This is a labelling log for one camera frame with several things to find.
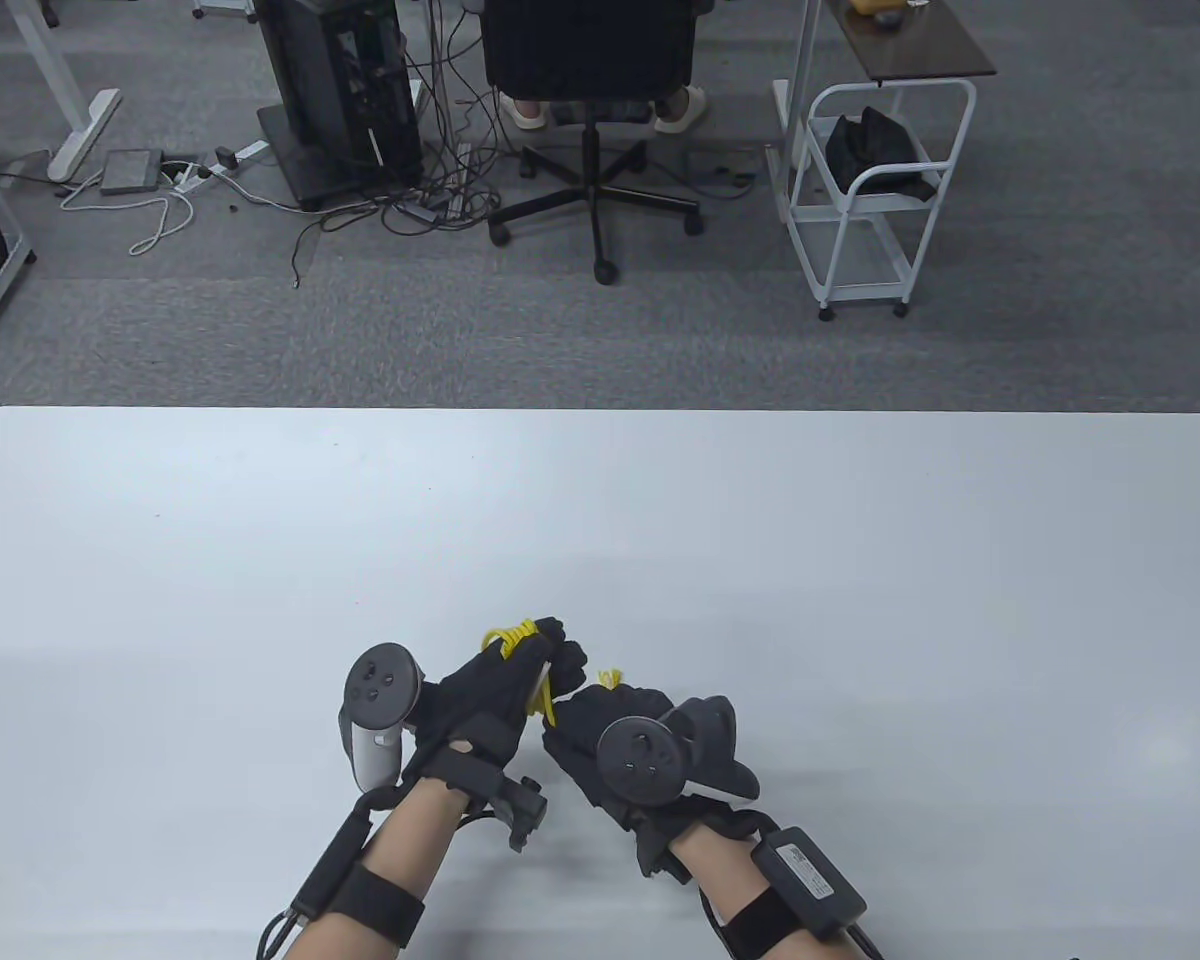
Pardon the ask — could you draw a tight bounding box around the person's left hand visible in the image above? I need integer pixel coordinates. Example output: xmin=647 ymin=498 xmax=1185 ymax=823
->
xmin=400 ymin=617 xmax=589 ymax=801

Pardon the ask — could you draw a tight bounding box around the person's right hand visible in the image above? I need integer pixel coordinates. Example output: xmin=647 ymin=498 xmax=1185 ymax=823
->
xmin=542 ymin=680 xmax=761 ymax=881

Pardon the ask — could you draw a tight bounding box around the yellow rope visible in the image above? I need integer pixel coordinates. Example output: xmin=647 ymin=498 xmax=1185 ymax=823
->
xmin=480 ymin=617 xmax=626 ymax=729

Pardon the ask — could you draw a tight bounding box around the grey white handheld controller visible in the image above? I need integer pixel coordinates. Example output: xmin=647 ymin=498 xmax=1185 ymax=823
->
xmin=338 ymin=642 xmax=427 ymax=791
xmin=597 ymin=697 xmax=761 ymax=806

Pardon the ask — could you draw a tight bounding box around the black sensor box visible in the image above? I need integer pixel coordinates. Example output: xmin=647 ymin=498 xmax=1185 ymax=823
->
xmin=290 ymin=800 xmax=376 ymax=919
xmin=750 ymin=827 xmax=868 ymax=941

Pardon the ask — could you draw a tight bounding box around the white rolling cart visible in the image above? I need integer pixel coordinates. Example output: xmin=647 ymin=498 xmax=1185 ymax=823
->
xmin=780 ymin=78 xmax=978 ymax=323
xmin=770 ymin=0 xmax=998 ymax=223

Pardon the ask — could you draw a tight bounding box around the white power strip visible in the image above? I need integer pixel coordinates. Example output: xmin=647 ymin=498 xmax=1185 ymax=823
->
xmin=165 ymin=140 xmax=271 ymax=193

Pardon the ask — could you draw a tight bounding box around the grey flat box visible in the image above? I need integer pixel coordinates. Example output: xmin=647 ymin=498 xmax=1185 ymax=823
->
xmin=98 ymin=150 xmax=164 ymax=195

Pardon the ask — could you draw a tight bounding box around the black bag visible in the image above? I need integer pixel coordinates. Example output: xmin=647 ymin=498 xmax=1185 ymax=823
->
xmin=824 ymin=106 xmax=936 ymax=203

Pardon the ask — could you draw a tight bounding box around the black computer tower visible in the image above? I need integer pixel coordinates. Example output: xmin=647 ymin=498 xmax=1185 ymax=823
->
xmin=256 ymin=0 xmax=424 ymax=196

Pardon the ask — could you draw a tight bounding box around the black office chair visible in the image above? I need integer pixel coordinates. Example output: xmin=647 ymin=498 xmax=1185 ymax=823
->
xmin=482 ymin=0 xmax=716 ymax=286

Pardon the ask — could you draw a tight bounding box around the white desk leg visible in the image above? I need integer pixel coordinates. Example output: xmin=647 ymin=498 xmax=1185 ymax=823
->
xmin=8 ymin=0 xmax=123 ymax=183

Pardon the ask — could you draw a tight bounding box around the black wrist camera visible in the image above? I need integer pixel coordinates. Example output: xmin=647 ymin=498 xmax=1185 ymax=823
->
xmin=490 ymin=775 xmax=549 ymax=853

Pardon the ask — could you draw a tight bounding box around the black forearm strap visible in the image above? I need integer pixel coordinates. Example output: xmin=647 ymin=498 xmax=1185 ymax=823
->
xmin=715 ymin=890 xmax=811 ymax=960
xmin=332 ymin=862 xmax=426 ymax=946

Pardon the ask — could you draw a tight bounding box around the bundle of black cables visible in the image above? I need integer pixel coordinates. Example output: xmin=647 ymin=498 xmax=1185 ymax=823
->
xmin=290 ymin=0 xmax=521 ymax=291

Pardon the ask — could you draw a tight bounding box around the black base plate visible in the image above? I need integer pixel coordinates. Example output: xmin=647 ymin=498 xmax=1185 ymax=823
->
xmin=257 ymin=100 xmax=426 ymax=213

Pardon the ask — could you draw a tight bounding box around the white cable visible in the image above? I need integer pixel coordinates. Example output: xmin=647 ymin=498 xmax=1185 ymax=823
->
xmin=58 ymin=165 xmax=196 ymax=256

